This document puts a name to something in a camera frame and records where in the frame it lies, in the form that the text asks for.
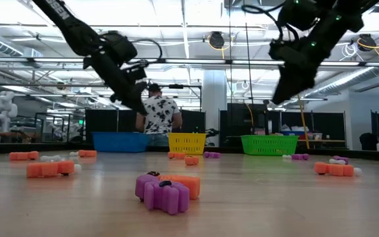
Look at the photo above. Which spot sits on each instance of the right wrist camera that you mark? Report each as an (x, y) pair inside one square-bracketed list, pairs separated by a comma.
[(281, 52)]

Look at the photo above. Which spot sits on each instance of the black gantry frame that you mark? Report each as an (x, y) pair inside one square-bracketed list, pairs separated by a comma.
[(175, 86)]

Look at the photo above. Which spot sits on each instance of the black office chair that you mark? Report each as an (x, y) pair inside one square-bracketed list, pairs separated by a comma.
[(368, 141)]

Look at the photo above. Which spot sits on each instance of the long ceiling light bar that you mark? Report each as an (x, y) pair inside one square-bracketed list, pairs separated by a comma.
[(192, 61)]

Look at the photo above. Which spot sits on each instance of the blue plastic basket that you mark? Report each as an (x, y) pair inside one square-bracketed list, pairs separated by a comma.
[(120, 142)]

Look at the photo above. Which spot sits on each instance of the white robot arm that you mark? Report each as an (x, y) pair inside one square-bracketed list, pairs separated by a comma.
[(3, 110)]

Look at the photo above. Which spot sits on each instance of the black workcell frame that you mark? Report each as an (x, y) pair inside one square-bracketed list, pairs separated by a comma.
[(58, 113)]

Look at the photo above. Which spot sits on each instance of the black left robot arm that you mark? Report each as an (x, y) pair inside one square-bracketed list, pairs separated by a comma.
[(74, 33)]

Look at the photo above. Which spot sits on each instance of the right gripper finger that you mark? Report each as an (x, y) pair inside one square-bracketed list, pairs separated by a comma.
[(306, 80), (286, 85)]

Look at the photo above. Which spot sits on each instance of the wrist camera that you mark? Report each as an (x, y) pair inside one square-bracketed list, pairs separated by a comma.
[(281, 52), (135, 75)]

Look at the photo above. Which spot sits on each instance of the person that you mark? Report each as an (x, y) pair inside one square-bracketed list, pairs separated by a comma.
[(160, 115)]

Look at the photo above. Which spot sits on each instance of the white container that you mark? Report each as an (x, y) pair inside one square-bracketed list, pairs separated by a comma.
[(316, 135)]

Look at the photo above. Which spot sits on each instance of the yellow plastic basket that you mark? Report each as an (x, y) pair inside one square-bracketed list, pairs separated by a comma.
[(187, 143)]

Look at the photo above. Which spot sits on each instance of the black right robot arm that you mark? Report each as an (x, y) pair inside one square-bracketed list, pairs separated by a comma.
[(341, 19)]

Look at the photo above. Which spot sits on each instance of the blue storage bin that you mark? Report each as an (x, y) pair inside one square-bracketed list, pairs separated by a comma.
[(293, 133)]

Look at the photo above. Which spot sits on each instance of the green plastic basket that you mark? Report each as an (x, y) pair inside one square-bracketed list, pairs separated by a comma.
[(268, 145)]

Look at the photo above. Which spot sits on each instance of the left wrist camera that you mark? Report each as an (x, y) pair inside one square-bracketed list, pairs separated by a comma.
[(135, 75)]

